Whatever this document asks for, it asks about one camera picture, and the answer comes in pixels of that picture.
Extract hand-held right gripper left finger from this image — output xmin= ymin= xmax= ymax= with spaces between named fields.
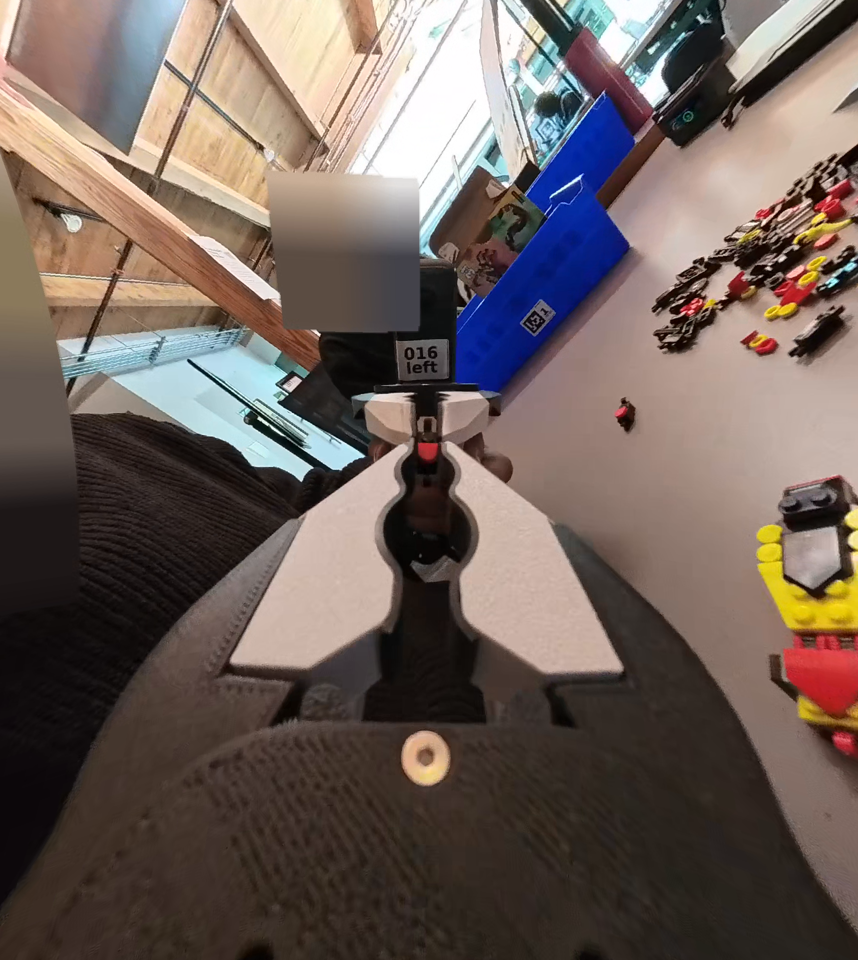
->
xmin=228 ymin=442 xmax=409 ymax=720

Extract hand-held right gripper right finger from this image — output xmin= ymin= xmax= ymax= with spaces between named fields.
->
xmin=444 ymin=444 xmax=625 ymax=721

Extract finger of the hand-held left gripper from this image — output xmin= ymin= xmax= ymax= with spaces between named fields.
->
xmin=364 ymin=395 xmax=421 ymax=455
xmin=436 ymin=394 xmax=491 ymax=448

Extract pile of lego pieces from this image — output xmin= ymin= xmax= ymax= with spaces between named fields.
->
xmin=651 ymin=120 xmax=858 ymax=357

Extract person's left forearm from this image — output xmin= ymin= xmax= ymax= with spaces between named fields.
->
xmin=290 ymin=453 xmax=385 ymax=519

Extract cardboard lego box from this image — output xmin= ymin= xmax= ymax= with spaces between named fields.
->
xmin=429 ymin=166 xmax=550 ymax=301

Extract yellow red lego car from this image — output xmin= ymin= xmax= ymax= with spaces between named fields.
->
xmin=756 ymin=473 xmax=858 ymax=759

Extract blue bin with white tag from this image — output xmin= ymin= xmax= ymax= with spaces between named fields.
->
xmin=457 ymin=176 xmax=631 ymax=393

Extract person's black sweater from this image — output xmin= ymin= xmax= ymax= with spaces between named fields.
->
xmin=0 ymin=412 xmax=370 ymax=960

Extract blue plastic bin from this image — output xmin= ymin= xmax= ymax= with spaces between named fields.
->
xmin=541 ymin=93 xmax=636 ymax=219

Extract dark red cushion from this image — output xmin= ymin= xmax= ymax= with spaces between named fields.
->
xmin=564 ymin=28 xmax=656 ymax=129

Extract black device green light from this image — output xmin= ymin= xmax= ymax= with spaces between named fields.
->
xmin=654 ymin=45 xmax=737 ymax=147

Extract wooden ceiling beam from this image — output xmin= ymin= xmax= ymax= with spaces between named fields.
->
xmin=0 ymin=60 xmax=325 ymax=369

